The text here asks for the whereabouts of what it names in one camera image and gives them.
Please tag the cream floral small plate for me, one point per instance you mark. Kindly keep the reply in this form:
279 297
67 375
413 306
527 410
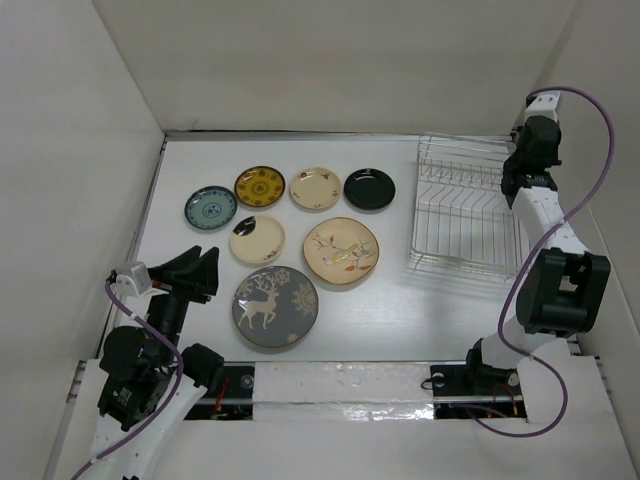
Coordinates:
316 188

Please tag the white wire dish rack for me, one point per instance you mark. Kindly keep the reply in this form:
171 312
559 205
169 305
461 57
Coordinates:
462 224

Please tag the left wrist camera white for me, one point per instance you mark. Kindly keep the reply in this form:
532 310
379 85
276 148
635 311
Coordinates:
131 279

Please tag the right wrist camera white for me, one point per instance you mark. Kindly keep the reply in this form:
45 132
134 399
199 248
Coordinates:
545 104

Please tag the beige bird branch plate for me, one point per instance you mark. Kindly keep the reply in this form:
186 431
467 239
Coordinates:
341 250

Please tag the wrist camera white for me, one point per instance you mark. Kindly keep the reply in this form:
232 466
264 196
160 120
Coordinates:
131 279
545 104

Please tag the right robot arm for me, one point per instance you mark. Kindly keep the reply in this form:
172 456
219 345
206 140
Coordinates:
561 285

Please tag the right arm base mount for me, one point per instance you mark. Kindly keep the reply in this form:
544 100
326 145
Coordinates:
461 381

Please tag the cream plate with dark patch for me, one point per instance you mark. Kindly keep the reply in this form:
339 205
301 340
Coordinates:
257 240

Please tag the yellow patterned small plate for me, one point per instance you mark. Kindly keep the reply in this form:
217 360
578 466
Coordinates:
259 186

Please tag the blue white patterned plate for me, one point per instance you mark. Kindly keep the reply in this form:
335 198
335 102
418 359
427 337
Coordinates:
210 208

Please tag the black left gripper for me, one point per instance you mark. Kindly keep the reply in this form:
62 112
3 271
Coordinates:
189 274

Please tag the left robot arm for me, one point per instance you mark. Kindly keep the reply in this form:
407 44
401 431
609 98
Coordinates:
151 384

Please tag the black glossy small plate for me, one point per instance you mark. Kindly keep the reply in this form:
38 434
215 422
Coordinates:
369 189

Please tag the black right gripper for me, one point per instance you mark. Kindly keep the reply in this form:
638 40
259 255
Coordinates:
554 157

